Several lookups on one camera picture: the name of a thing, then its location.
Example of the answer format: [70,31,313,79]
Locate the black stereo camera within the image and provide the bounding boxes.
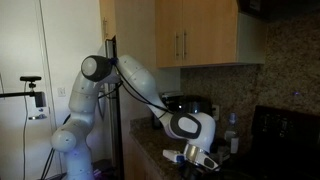
[19,75,43,83]

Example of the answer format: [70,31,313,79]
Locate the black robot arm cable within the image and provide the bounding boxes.
[112,62,175,116]

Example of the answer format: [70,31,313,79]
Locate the wooden wall cabinet two doors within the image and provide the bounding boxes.
[154,0,268,69]

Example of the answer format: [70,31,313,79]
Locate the steel range hood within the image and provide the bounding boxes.
[237,0,320,22]

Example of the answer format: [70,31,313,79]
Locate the white wall outlet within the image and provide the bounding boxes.
[211,104,221,122]

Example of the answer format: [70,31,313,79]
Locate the stainless steel refrigerator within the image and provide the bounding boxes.
[104,35,125,180]

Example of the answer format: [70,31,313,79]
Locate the small grey counter box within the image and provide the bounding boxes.
[215,137,233,163]

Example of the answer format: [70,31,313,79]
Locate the metal cabinet door handle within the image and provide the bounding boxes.
[181,30,188,61]
[174,31,180,62]

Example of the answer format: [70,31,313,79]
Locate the black air fryer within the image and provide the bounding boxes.
[161,91,215,118]

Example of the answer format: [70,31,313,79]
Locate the white light switch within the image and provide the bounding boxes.
[56,86,67,98]

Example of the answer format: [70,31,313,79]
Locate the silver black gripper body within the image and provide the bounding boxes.
[182,143,221,172]

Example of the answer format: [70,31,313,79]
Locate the silver door handle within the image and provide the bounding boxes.
[27,113,48,121]

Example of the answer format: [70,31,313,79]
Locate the wooden base cabinet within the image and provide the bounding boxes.
[122,132,164,180]

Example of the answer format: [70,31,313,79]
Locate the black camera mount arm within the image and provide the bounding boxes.
[0,81,47,109]

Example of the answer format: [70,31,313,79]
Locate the wooden fridge surround cabinet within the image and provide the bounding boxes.
[99,0,157,68]

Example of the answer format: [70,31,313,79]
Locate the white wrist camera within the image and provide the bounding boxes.
[162,148,186,165]

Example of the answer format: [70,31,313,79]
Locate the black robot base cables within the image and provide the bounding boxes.
[39,114,73,180]

